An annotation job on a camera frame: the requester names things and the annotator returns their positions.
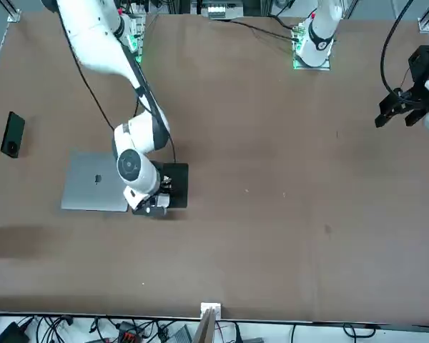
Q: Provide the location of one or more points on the white power strip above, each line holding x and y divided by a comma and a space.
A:
216, 11

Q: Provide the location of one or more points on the black device with red parts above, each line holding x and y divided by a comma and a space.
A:
128, 334

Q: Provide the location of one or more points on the black mouse pad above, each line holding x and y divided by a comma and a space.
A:
180, 186

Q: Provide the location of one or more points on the black power adapter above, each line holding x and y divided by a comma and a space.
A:
10, 332

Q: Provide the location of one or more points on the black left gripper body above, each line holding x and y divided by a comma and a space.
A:
422, 66

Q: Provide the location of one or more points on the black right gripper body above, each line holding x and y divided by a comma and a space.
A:
150, 211

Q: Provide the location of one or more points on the dark green model phone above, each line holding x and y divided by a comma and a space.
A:
13, 132

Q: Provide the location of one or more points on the white table edge bracket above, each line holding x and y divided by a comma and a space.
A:
211, 306

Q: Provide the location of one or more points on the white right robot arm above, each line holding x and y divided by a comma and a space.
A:
93, 43

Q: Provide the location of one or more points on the silver closed laptop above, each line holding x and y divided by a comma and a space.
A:
86, 193

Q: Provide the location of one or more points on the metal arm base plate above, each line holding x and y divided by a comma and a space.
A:
296, 64
140, 43

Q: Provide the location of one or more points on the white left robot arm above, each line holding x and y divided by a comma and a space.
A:
321, 21

